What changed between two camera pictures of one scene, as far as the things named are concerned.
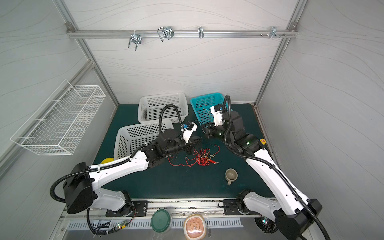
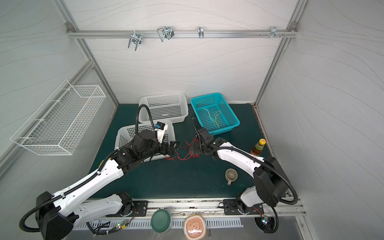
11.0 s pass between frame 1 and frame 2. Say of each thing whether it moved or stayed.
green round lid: stayed
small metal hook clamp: stayed
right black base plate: stayed
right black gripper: moved
